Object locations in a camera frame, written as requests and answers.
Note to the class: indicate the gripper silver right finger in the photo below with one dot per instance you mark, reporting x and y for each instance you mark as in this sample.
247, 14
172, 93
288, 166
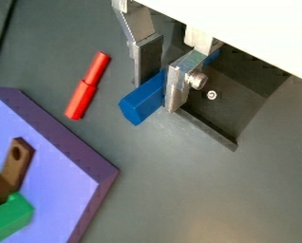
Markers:
185, 74

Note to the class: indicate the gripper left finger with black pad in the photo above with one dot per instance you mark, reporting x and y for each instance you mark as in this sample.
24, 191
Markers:
145, 40

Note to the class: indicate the blue peg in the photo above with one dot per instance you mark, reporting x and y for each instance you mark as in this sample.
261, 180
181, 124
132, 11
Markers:
145, 100

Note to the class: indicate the black V-shaped fixture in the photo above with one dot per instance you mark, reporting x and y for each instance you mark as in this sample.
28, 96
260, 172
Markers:
241, 83

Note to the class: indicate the red peg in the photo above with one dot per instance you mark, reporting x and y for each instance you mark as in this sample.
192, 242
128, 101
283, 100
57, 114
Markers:
86, 88

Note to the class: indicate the purple base block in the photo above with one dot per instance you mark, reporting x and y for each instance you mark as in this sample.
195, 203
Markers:
69, 177

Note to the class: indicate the green U-shaped block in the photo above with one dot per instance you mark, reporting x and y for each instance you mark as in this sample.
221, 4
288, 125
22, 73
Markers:
17, 213

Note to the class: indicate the brown L-shaped bracket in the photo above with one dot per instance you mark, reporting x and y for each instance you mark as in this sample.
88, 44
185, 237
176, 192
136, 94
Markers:
17, 164

